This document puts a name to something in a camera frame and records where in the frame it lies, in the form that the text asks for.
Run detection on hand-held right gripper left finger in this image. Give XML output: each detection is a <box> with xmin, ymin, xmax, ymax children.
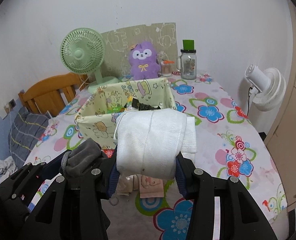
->
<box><xmin>23</xmin><ymin>155</ymin><xmax>121</xmax><ymax>240</ymax></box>

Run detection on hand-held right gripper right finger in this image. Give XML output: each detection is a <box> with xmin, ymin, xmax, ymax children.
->
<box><xmin>174</xmin><ymin>152</ymin><xmax>279</xmax><ymax>240</ymax></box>

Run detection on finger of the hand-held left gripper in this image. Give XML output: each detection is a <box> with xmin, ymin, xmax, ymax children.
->
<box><xmin>41</xmin><ymin>149</ymin><xmax>72</xmax><ymax>174</ymax></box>

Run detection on grey cloth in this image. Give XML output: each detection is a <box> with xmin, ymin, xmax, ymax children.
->
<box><xmin>59</xmin><ymin>139</ymin><xmax>108</xmax><ymax>179</ymax></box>

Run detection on white towel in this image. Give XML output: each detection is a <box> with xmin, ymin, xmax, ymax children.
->
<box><xmin>114</xmin><ymin>108</ymin><xmax>197</xmax><ymax>180</ymax></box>

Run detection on cartoon print fabric storage box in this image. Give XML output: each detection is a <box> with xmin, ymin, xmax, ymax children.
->
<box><xmin>75</xmin><ymin>77</ymin><xmax>177</xmax><ymax>150</ymax></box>

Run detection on black cloth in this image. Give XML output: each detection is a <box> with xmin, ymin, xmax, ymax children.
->
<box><xmin>131</xmin><ymin>97</ymin><xmax>161</xmax><ymax>110</ymax></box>

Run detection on beige socks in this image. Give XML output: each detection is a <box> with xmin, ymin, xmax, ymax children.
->
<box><xmin>117</xmin><ymin>175</ymin><xmax>138</xmax><ymax>196</ymax></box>

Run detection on white crumpled cloth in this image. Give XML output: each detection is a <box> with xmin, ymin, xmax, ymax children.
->
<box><xmin>0</xmin><ymin>156</ymin><xmax>16</xmax><ymax>176</ymax></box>

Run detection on pink bear print cloth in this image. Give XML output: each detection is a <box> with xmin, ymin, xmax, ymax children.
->
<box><xmin>138</xmin><ymin>174</ymin><xmax>165</xmax><ymax>198</ymax></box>

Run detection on floral bed sheet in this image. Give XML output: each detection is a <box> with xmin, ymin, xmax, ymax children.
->
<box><xmin>44</xmin><ymin>119</ymin><xmax>61</xmax><ymax>137</ymax></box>

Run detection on grey plaid pillow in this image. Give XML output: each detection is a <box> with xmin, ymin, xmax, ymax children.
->
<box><xmin>8</xmin><ymin>107</ymin><xmax>51</xmax><ymax>160</ymax></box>

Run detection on wooden bed headboard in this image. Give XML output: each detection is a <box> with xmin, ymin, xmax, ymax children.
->
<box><xmin>18</xmin><ymin>72</ymin><xmax>88</xmax><ymax>117</ymax></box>

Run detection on small clear cotton swab jar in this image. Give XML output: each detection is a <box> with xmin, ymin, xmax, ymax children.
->
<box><xmin>160</xmin><ymin>57</ymin><xmax>175</xmax><ymax>77</ymax></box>

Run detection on green desk fan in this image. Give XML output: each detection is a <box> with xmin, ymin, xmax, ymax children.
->
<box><xmin>60</xmin><ymin>28</ymin><xmax>120</xmax><ymax>94</ymax></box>

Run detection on glass jar with green lid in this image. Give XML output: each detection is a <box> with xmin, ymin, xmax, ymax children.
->
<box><xmin>174</xmin><ymin>39</ymin><xmax>197</xmax><ymax>80</ymax></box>

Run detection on purple plush toy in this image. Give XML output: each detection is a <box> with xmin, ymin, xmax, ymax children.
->
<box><xmin>128</xmin><ymin>41</ymin><xmax>159</xmax><ymax>80</ymax></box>

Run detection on beige door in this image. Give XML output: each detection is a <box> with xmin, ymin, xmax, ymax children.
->
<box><xmin>263</xmin><ymin>0</ymin><xmax>296</xmax><ymax>213</ymax></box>

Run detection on white standing fan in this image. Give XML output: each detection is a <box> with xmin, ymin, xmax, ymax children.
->
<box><xmin>245</xmin><ymin>64</ymin><xmax>287</xmax><ymax>117</ymax></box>

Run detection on green patterned board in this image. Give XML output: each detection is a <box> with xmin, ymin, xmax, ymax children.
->
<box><xmin>100</xmin><ymin>22</ymin><xmax>176</xmax><ymax>77</ymax></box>

